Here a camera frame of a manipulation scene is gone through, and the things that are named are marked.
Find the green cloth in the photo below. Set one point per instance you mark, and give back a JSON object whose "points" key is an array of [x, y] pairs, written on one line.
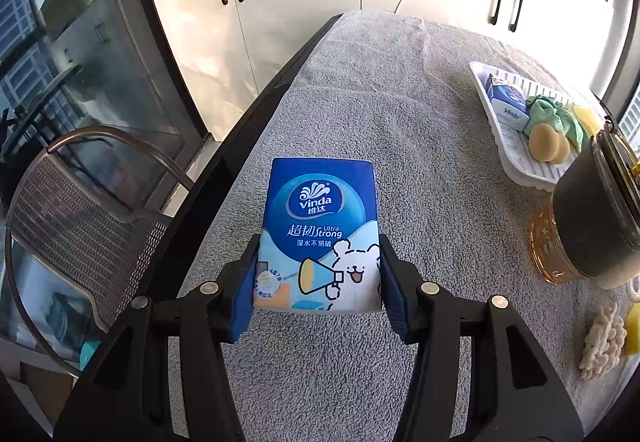
{"points": [[546, 110]]}

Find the white knotted rope toy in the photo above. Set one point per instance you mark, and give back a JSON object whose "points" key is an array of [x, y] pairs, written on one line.
{"points": [[603, 344]]}

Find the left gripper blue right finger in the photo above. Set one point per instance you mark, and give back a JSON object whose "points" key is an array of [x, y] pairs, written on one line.
{"points": [[399, 280]]}

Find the beige gourd makeup sponge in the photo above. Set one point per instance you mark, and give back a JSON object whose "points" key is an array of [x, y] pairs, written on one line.
{"points": [[547, 145]]}

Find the blue tissue pack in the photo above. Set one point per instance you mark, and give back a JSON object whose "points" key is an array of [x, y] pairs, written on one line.
{"points": [[319, 250], [507, 102]]}

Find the grey towel table cover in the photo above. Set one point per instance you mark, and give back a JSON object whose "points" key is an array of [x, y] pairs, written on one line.
{"points": [[396, 91]]}

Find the metal mesh chair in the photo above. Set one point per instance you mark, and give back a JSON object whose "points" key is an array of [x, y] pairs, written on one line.
{"points": [[85, 238]]}

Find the yellow rectangular sponge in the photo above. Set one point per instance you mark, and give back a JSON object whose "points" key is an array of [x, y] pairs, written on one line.
{"points": [[589, 120]]}

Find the white plastic tray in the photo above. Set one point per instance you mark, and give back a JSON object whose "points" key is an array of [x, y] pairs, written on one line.
{"points": [[512, 144]]}

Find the white mug chrome lid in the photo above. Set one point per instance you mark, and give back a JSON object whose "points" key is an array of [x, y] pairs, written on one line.
{"points": [[628, 278]]}

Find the amber glass tumbler green sleeve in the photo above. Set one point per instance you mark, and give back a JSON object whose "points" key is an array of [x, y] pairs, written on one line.
{"points": [[591, 223]]}

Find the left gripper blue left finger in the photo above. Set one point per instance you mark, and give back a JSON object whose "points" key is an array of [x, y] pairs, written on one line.
{"points": [[241, 304]]}

